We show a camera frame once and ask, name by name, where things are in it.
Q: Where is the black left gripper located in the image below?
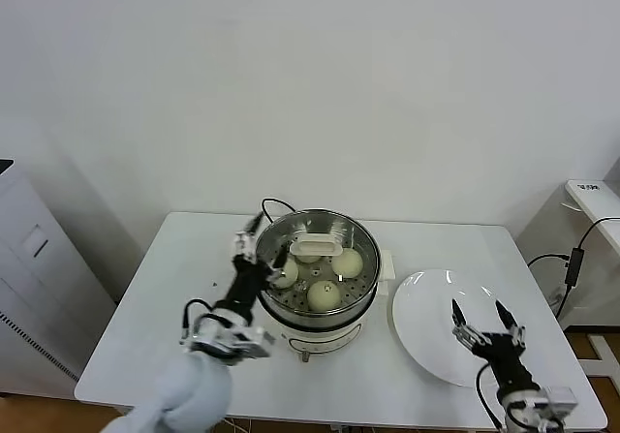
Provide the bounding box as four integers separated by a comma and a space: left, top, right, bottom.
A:
214, 213, 292, 316

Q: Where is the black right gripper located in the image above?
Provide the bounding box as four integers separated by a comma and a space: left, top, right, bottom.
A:
450, 298, 541, 393

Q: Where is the round glass pot lid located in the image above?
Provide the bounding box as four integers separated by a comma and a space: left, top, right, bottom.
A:
254, 208, 382, 316

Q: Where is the stainless steel steamer basket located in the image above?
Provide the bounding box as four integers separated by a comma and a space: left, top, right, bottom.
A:
253, 208, 396, 327

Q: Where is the large white round plate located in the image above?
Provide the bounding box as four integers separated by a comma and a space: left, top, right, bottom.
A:
390, 267, 522, 388

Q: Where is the cream electric cooker base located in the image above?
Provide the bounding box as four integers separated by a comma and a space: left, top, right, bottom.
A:
259, 277, 391, 364

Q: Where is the white side desk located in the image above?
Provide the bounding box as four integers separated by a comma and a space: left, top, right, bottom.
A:
561, 178, 620, 264

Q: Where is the grey white cabinet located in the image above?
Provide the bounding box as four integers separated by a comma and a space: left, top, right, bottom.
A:
0, 157, 117, 398

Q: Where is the black cooker power cable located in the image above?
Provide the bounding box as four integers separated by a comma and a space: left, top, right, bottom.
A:
261, 197, 297, 224

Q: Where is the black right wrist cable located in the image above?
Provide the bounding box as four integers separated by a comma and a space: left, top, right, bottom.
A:
476, 362, 508, 429

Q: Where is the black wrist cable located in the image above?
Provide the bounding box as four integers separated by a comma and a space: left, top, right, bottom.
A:
476, 362, 508, 429
181, 298, 215, 342

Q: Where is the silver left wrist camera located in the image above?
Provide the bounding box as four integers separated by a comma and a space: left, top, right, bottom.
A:
231, 326, 273, 358

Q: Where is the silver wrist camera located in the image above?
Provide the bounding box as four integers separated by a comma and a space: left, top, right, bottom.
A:
231, 326, 273, 358
532, 387, 580, 418

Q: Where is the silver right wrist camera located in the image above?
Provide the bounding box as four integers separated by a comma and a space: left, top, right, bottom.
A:
532, 387, 580, 418

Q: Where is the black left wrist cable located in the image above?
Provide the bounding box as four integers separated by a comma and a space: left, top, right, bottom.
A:
181, 298, 215, 342

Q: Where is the black power adapter cable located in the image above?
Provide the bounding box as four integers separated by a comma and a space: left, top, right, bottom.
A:
526, 216, 620, 321

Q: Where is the white metal base frame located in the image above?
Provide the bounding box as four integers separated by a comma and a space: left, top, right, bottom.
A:
584, 333, 620, 379

